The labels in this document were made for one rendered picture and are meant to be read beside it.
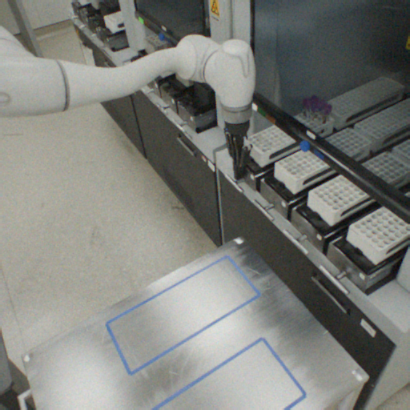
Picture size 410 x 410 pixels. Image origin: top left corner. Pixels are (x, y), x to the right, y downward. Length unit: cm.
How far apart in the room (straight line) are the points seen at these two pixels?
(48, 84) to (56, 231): 166
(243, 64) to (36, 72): 50
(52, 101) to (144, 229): 151
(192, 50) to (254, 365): 80
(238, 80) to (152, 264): 126
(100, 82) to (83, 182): 181
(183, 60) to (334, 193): 55
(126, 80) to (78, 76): 11
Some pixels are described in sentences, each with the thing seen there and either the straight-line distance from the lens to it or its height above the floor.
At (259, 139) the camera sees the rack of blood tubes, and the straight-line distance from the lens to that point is 137.
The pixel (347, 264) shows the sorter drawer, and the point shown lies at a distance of 114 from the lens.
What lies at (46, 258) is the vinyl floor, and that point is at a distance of 236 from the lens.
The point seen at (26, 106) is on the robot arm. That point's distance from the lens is 87.
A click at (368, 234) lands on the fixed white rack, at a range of 112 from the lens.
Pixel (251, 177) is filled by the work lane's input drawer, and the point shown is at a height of 79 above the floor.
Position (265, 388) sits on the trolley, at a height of 82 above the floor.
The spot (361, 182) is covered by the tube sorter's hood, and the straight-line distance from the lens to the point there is 106.
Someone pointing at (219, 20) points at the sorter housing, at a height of 116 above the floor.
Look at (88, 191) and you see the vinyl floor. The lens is 262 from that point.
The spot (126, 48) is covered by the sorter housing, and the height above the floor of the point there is 74.
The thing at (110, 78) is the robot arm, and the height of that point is 127.
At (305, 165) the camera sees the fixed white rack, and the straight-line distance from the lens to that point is 128.
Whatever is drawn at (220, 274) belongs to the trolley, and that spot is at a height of 82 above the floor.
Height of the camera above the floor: 169
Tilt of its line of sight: 46 degrees down
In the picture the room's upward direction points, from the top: 7 degrees counter-clockwise
